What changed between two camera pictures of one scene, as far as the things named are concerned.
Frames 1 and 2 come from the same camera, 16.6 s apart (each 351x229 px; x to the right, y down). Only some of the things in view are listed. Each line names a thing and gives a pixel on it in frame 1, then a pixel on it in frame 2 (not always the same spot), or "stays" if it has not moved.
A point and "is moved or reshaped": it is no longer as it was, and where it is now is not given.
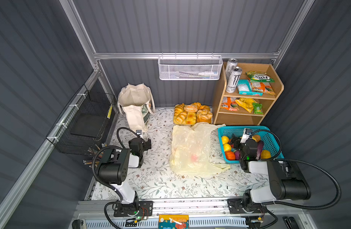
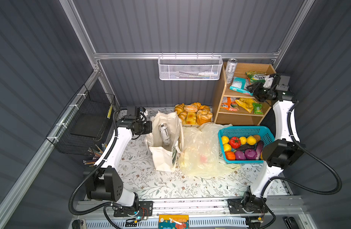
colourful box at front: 173,222 stays
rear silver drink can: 231,63 stays
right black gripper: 238,142 → 255,88
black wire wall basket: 86,123 stays
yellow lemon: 225,139 stays
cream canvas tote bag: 138,101 → 164,157
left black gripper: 146,145 → 148,130
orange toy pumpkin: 230,155 stays
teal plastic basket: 270,142 stays
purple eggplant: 260,146 stays
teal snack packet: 244,88 stays
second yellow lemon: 227,147 stays
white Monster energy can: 233,79 → 165,133
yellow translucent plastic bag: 190,155 is moved or reshaped
